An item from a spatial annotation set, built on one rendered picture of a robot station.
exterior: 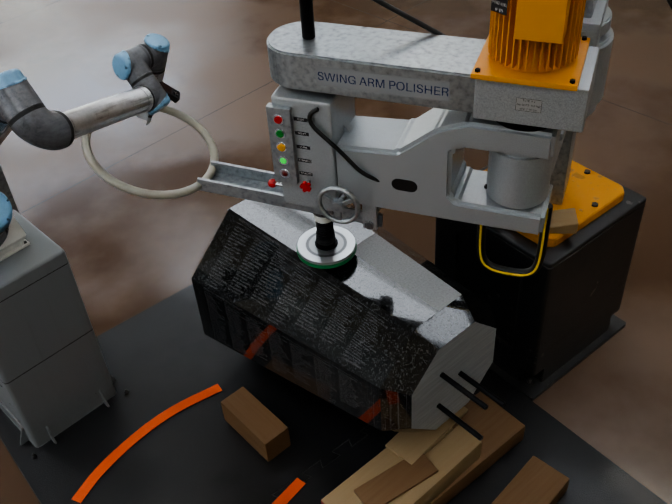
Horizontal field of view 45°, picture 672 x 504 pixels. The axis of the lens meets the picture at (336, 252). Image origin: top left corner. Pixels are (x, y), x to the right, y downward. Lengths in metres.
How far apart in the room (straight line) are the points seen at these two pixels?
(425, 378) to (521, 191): 0.73
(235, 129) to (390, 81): 3.01
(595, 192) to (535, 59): 1.24
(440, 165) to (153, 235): 2.38
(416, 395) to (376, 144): 0.86
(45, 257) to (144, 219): 1.54
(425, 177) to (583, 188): 1.05
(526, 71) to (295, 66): 0.67
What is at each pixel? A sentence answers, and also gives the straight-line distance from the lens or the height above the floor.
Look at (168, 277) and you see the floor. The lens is 4.26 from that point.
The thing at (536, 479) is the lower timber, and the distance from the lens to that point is 3.26.
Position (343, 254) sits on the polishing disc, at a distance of 2.92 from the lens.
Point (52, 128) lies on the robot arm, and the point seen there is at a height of 1.56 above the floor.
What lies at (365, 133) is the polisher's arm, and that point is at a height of 1.37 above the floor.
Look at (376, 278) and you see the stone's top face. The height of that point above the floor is 0.80.
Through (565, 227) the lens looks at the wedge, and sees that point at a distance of 3.16.
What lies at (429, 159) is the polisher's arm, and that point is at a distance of 2.48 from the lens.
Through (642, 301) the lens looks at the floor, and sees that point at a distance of 4.12.
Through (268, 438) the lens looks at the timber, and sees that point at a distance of 3.31.
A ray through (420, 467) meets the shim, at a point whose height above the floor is 0.22.
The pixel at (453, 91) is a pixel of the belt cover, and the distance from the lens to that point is 2.33.
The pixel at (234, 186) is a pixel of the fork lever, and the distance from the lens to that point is 2.89.
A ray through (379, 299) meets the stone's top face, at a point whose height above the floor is 0.80.
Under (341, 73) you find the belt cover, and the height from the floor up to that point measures 1.63.
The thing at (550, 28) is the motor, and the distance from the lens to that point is 2.13.
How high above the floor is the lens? 2.78
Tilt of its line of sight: 41 degrees down
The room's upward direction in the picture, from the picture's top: 4 degrees counter-clockwise
